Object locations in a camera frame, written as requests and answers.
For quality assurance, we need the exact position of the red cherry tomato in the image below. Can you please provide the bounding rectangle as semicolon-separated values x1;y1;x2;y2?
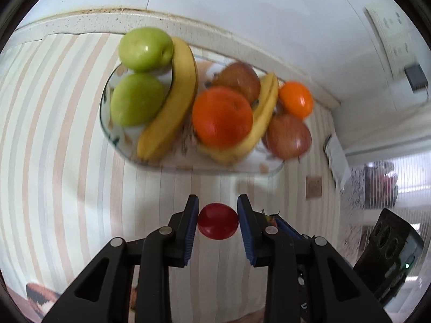
197;203;239;240

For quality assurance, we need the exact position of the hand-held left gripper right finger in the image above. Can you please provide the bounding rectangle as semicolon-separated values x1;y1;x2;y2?
237;194;394;323

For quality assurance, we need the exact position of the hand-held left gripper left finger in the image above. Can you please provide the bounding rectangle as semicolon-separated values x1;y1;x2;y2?
42;194;200;323

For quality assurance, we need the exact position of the yellow banana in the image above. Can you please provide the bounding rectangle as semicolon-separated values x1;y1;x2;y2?
136;37;199;162
197;72;280;165

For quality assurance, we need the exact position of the clear glass fruit plate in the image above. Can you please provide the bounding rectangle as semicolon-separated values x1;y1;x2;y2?
99;52;287;175

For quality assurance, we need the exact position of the grey power adapter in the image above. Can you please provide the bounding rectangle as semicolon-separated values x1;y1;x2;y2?
404;64;429;92

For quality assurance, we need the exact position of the white folded cloth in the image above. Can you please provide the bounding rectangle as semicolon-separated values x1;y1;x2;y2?
323;134;352;192

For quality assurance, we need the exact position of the dark red apple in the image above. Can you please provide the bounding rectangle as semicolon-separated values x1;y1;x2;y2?
212;61;261;103

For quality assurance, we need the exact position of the green apple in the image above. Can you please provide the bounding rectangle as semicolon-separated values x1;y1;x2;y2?
110;73;165;127
118;27;175;73

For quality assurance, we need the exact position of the brown tablecloth label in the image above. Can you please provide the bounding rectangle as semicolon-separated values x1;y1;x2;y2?
306;176;323;200

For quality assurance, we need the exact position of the orange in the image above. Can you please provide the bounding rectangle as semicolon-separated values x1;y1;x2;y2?
192;86;254;149
278;81;314;120

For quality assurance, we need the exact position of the white wall socket panel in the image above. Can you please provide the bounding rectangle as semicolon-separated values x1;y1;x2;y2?
384;37;421;75
365;5;409;39

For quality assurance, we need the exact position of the orange black patterned cloth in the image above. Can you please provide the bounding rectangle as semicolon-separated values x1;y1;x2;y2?
26;283;63;318

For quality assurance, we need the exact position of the striped tablecloth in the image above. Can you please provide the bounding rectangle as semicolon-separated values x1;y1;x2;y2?
0;32;344;320

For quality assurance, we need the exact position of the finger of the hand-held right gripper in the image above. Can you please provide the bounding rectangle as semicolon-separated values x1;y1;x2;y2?
274;216;305;241

